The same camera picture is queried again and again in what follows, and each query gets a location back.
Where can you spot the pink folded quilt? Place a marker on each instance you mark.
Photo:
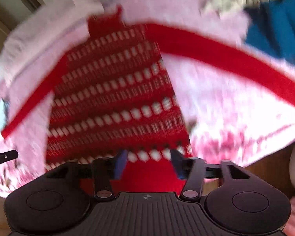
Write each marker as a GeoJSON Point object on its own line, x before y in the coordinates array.
{"type": "Point", "coordinates": [39, 36]}

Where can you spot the red knitted sweater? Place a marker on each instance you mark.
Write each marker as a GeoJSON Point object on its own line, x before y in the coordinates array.
{"type": "Point", "coordinates": [113, 91]}

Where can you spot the blue fleece sweater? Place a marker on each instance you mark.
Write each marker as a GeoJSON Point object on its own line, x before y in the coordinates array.
{"type": "Point", "coordinates": [280, 34]}

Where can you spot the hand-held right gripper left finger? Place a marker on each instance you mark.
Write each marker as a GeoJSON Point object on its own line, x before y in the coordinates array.
{"type": "Point", "coordinates": [120, 163]}

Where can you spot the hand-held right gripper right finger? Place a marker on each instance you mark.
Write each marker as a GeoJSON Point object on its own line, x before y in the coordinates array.
{"type": "Point", "coordinates": [177, 163]}

